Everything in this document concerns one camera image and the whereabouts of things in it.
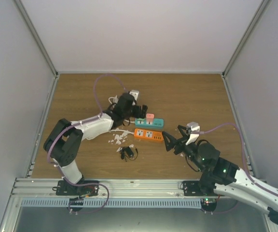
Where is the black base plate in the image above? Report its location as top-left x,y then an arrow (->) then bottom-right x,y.
52,180 -> 99,196
179,180 -> 224,197

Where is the left aluminium frame post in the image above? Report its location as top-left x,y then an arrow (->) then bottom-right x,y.
13,0 -> 58,79

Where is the white debris pile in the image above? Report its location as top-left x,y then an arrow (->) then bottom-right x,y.
108,130 -> 135,152

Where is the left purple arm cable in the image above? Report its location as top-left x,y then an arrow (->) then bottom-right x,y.
46,73 -> 130,187

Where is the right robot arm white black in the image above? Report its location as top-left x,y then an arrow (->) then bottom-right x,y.
162,122 -> 278,225

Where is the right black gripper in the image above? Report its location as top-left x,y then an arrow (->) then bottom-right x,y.
162,125 -> 205,172

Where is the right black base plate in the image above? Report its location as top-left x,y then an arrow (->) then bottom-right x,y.
179,180 -> 224,197

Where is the black adapter with cable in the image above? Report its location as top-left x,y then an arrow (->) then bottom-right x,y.
119,146 -> 139,162

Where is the right aluminium frame post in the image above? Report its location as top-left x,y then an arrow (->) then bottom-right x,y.
221,0 -> 271,79

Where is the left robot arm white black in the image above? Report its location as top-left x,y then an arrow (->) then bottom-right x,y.
43,90 -> 147,195

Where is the teal power strip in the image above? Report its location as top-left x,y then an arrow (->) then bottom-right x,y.
135,118 -> 164,129

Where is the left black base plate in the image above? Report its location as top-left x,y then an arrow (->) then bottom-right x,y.
52,180 -> 99,196

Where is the slotted grey cable duct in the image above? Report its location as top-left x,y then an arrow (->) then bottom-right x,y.
21,198 -> 201,209

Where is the aluminium frame post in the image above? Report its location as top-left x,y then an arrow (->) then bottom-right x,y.
221,0 -> 271,79
13,0 -> 58,79

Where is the aluminium front rail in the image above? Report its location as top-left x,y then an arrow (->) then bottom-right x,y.
11,178 -> 271,198

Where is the pink plug adapter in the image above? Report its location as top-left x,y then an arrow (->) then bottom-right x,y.
146,113 -> 154,125

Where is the orange power strip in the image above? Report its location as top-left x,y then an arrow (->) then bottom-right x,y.
134,128 -> 164,142

